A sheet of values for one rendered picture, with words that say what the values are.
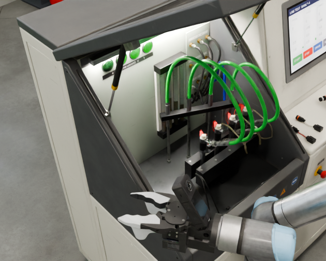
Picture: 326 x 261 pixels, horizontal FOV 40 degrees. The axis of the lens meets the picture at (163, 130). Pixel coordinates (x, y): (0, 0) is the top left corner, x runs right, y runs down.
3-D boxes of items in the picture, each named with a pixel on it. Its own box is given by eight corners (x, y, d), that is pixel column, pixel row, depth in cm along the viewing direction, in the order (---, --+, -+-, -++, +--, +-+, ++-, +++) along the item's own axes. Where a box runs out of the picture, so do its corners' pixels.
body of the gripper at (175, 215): (158, 248, 95) (213, 261, 93) (158, 219, 91) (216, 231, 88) (168, 223, 102) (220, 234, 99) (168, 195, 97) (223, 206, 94)
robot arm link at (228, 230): (238, 235, 87) (243, 207, 93) (215, 230, 88) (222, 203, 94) (235, 261, 91) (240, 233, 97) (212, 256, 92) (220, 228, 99)
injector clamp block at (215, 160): (202, 200, 177) (203, 173, 167) (184, 186, 183) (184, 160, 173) (256, 158, 194) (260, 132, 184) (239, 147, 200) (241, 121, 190)
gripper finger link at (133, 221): (118, 244, 94) (161, 243, 94) (116, 224, 91) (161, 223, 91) (119, 233, 97) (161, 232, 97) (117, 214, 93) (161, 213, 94)
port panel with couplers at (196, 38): (191, 100, 191) (191, 35, 171) (185, 96, 193) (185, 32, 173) (211, 87, 197) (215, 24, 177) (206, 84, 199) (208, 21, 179)
